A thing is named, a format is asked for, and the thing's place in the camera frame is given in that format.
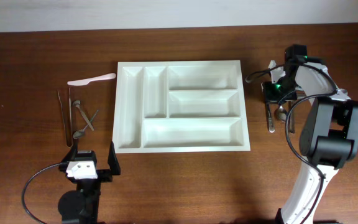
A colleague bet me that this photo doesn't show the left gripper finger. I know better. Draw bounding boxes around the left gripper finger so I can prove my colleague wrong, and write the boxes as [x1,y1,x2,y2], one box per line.
[108,141,121,175]
[65,142,78,162]

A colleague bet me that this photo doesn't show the long metal tongs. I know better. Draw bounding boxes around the long metal tongs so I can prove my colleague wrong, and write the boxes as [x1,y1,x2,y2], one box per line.
[57,90,73,147]

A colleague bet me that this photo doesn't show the metal fork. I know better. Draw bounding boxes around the metal fork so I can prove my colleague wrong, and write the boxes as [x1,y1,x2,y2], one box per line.
[288,100,295,134]
[265,103,275,133]

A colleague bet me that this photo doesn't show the small metal spoon upper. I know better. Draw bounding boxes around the small metal spoon upper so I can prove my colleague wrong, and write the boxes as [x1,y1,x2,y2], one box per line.
[72,100,94,131]

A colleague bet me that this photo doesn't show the white plastic knife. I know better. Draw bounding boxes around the white plastic knife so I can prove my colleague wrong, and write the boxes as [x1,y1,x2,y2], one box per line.
[67,73,116,86]

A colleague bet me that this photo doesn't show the white cutlery tray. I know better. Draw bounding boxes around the white cutlery tray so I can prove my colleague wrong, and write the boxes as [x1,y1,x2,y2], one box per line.
[112,60,250,154]

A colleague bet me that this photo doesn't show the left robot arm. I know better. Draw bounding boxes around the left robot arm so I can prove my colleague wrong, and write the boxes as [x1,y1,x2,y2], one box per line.
[58,143,121,223]

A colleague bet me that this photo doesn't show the small metal spoon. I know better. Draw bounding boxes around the small metal spoon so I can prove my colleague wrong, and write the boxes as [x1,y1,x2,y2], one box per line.
[72,100,94,131]
[73,110,99,139]

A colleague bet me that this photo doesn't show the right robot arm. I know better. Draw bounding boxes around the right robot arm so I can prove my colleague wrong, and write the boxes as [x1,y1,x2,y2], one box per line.
[263,44,358,223]

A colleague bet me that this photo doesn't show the small metal spoon lower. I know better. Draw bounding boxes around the small metal spoon lower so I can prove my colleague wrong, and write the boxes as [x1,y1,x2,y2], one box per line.
[73,110,99,139]

